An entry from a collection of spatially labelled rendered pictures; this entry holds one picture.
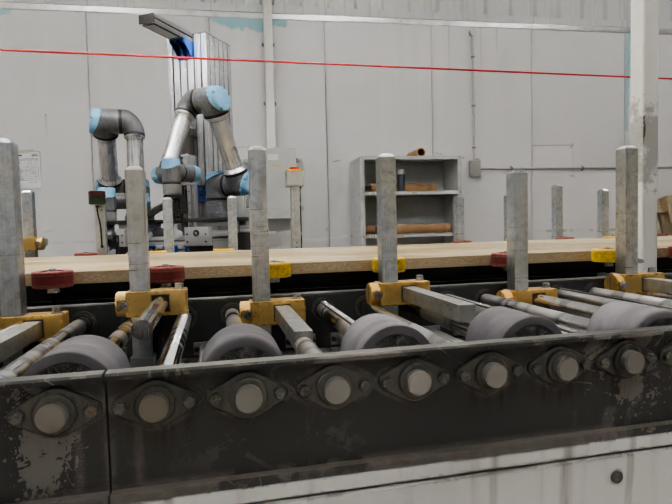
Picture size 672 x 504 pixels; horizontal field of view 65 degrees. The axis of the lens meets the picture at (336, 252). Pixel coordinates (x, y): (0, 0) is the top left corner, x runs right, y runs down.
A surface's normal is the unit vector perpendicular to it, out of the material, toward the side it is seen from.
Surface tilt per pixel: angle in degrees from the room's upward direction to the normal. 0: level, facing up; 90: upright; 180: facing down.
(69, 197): 90
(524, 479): 90
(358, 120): 90
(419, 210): 90
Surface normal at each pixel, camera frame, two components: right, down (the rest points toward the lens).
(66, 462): 0.22, 0.04
